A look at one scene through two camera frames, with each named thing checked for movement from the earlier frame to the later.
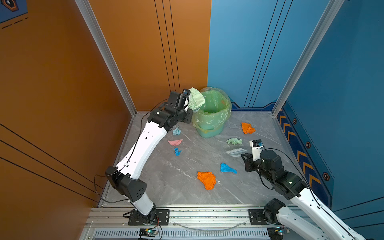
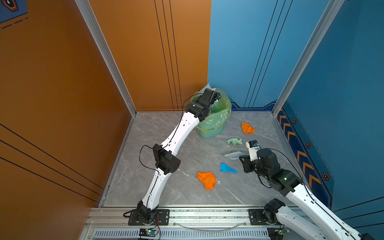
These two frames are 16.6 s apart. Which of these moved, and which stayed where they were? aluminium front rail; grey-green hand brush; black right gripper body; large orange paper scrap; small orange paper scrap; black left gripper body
Moved: grey-green hand brush; black left gripper body
Stayed: large orange paper scrap; black right gripper body; aluminium front rail; small orange paper scrap
